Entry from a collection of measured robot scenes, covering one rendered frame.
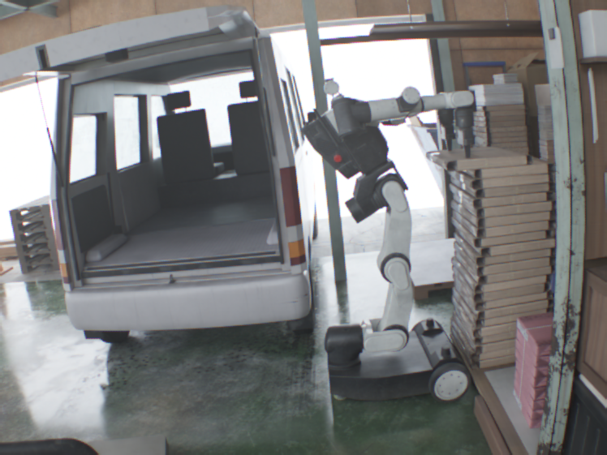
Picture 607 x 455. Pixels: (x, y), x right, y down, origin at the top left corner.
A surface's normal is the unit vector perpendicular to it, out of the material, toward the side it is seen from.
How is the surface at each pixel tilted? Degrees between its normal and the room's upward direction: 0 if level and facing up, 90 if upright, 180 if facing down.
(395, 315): 90
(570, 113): 90
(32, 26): 90
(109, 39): 106
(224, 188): 90
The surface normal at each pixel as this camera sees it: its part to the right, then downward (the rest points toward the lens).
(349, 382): -0.35, 0.24
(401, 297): 0.15, 0.58
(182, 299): -0.05, 0.13
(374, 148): 0.07, 0.37
